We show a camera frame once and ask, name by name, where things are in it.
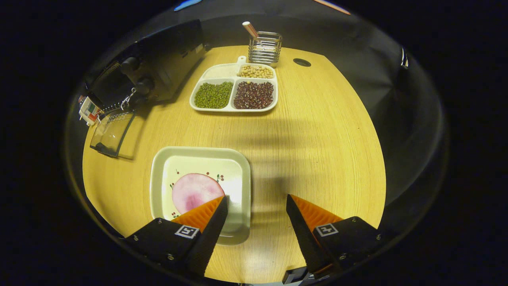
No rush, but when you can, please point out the metal wire holder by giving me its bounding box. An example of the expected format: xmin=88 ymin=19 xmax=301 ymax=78
xmin=248 ymin=31 xmax=283 ymax=67

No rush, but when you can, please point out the square cream plate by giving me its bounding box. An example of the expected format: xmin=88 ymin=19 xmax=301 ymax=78
xmin=150 ymin=146 xmax=251 ymax=245

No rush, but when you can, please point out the pink ham slice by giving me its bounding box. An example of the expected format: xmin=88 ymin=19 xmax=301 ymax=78
xmin=172 ymin=173 xmax=225 ymax=215

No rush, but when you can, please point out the divided white bean tray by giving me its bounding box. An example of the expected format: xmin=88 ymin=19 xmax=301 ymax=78
xmin=190 ymin=56 xmax=279 ymax=113

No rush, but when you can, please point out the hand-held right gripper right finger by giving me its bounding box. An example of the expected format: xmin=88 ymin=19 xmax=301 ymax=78
xmin=286 ymin=194 xmax=383 ymax=274

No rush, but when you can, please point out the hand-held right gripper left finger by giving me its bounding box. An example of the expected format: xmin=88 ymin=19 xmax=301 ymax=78
xmin=126 ymin=195 xmax=229 ymax=277

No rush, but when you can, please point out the striped straw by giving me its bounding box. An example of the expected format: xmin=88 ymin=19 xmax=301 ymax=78
xmin=242 ymin=21 xmax=262 ymax=44

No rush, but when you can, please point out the black electric oven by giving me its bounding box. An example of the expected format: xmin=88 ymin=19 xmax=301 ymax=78
xmin=85 ymin=20 xmax=207 ymax=158

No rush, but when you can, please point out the clear plastic bottle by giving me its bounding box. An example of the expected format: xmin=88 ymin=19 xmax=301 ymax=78
xmin=79 ymin=95 xmax=102 ymax=127

